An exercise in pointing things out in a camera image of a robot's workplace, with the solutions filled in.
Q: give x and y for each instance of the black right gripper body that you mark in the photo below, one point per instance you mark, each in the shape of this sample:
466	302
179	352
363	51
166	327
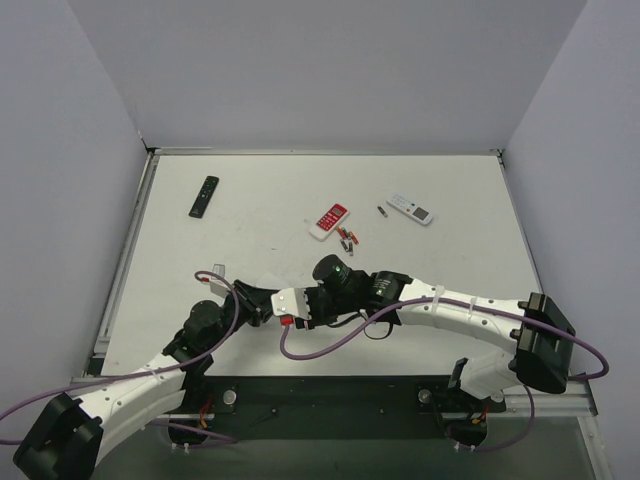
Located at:
313	310

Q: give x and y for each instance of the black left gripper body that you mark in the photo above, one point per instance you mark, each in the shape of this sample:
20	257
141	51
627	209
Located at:
245	298

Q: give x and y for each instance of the white grey remote control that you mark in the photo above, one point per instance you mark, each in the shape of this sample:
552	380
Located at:
272	282

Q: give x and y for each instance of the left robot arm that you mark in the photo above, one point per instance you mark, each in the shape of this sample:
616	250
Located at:
73	434

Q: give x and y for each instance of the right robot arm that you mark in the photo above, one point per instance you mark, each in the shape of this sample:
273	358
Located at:
531	338

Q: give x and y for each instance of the red and white remote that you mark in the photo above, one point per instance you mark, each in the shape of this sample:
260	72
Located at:
327	223

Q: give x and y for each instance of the black slim remote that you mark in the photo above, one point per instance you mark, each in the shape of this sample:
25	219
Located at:
204	197

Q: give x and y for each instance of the white remote with orange button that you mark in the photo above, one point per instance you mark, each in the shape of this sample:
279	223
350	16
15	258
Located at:
410	209

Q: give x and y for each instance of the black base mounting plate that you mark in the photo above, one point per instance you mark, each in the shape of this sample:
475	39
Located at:
328	407

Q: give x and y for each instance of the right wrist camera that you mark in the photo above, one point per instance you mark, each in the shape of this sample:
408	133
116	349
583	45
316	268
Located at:
290	305

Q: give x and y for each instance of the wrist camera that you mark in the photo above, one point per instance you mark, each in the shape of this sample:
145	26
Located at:
290	305
217	285

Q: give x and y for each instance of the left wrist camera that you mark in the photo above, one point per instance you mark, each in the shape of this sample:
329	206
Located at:
217	285

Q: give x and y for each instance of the aluminium frame rail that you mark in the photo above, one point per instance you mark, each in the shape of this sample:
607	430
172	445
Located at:
576	401

